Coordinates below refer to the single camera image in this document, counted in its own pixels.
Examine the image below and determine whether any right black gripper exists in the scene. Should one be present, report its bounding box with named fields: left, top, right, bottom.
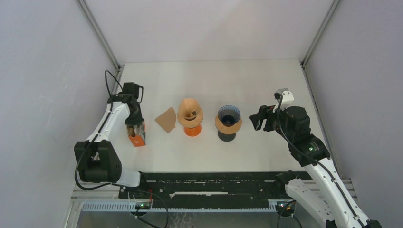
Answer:
left=249, top=102, right=294, bottom=143

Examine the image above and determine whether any orange coffee filter box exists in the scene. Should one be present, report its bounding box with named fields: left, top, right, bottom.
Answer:
left=127, top=122, right=146, bottom=147

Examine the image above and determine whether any brown paper coffee filter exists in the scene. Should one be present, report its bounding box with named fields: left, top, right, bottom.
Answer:
left=177, top=98, right=204, bottom=120
left=155, top=107, right=176, bottom=133

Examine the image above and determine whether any blue glass dripper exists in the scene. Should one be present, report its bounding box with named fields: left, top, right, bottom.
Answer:
left=218, top=105, right=241, bottom=127

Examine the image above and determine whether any red black carafe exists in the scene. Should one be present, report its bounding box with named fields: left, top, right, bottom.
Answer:
left=218, top=131, right=236, bottom=142

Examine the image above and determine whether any wooden dripper ring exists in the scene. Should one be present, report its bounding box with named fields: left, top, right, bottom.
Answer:
left=214, top=114, right=243, bottom=135

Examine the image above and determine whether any orange glass carafe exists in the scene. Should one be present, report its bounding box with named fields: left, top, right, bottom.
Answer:
left=184, top=124, right=202, bottom=137

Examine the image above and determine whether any wooden dripper ring holder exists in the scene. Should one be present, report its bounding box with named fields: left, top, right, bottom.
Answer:
left=177, top=112, right=204, bottom=128

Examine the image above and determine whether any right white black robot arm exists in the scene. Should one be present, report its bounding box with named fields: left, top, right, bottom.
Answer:
left=249, top=105, right=381, bottom=228

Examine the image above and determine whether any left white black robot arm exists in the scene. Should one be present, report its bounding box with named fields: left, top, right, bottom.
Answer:
left=74, top=82, right=149, bottom=198

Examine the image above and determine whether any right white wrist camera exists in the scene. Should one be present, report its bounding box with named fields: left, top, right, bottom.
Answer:
left=273, top=88, right=294, bottom=112

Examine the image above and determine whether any right black camera cable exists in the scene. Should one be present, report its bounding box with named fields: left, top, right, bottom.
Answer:
left=276, top=94, right=372, bottom=228

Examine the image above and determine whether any black camera cable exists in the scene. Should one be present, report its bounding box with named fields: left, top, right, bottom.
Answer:
left=74, top=69, right=124, bottom=191
left=276, top=94, right=372, bottom=228

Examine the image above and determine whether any left black camera cable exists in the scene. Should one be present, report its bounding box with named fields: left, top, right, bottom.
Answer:
left=74, top=69, right=124, bottom=191

